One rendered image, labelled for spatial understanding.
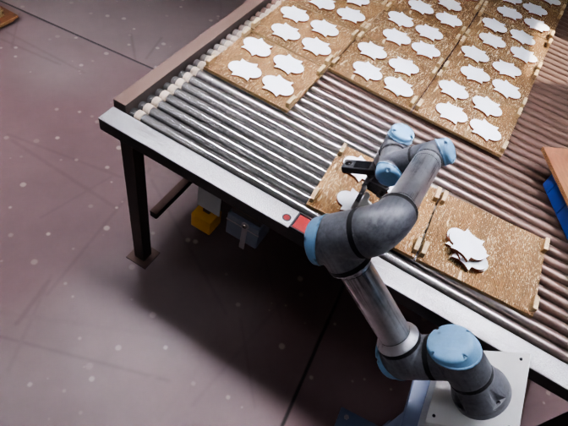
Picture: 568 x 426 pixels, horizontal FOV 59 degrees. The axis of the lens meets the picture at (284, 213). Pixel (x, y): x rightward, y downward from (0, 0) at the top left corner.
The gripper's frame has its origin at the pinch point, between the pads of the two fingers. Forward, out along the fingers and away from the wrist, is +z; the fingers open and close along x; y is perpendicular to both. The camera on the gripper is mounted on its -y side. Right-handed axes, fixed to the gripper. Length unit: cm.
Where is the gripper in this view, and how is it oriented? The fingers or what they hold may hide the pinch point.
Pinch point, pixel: (357, 198)
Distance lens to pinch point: 178.3
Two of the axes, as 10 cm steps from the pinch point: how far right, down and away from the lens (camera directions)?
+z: -2.1, 5.7, 8.0
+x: 4.4, -6.7, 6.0
